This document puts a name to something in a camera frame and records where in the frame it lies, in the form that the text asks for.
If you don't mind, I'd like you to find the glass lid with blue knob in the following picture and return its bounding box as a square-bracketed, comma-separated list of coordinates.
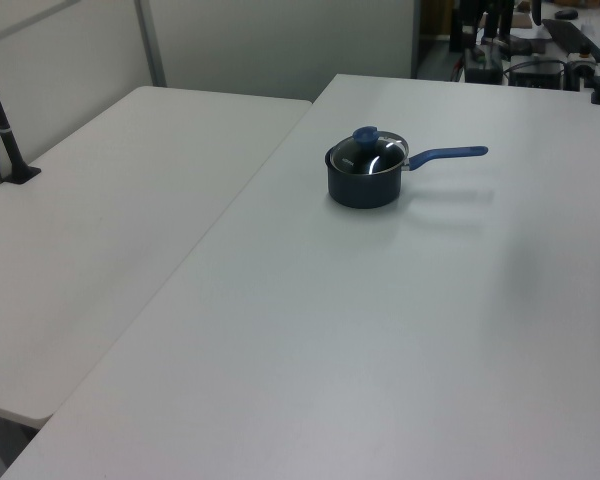
[330, 125, 412, 177]

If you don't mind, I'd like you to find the black equipment box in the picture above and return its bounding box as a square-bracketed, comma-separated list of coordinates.
[461, 43, 505, 85]
[508, 57, 567, 92]

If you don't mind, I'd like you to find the black keyboard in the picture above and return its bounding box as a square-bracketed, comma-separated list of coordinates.
[541, 18, 600, 62]

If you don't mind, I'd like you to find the dark saucepan with blue handle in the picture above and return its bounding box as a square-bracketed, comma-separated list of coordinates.
[323, 130, 490, 210]

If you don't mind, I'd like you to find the grey partition frame post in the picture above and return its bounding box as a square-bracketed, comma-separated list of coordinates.
[134, 0, 169, 89]

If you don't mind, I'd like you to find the dark upright post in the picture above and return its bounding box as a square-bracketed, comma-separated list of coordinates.
[449, 0, 465, 52]

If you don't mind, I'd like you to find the dark upright frame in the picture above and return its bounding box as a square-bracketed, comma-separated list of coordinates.
[481, 0, 514, 45]

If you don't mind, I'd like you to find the black camera stand pole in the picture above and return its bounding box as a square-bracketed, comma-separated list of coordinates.
[0, 41, 43, 187]

